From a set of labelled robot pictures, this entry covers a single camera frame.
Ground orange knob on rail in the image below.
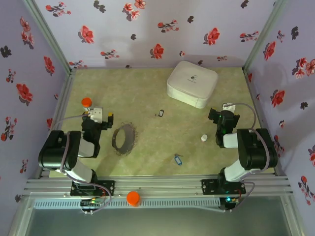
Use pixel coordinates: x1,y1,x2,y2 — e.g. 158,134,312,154
126,190,141,207

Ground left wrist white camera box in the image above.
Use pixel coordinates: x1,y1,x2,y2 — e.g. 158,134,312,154
88,106,103,123

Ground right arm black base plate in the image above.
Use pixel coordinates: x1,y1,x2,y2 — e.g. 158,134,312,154
201,178,247,196

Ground aluminium frame post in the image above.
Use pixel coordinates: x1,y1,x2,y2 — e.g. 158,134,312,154
22,0,77,74
242,0,288,74

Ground aluminium side rail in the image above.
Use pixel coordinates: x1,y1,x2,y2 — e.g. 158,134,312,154
242,67,284,177
39,68,77,177

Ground orange-capped labelled bottle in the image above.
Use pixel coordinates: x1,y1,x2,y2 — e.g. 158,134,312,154
81,97,94,116

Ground aluminium mounting rail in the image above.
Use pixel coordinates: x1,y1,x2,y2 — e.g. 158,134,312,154
23,175,295,197

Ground grey slotted cable duct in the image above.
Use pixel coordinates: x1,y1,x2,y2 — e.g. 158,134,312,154
33,198,221,209

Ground white zip case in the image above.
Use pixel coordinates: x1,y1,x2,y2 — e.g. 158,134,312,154
166,60,219,109

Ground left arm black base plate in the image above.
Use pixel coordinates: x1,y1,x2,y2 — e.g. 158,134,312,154
70,180,116,197

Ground left arm grey cable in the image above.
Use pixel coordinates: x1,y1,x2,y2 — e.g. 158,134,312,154
50,113,113,215

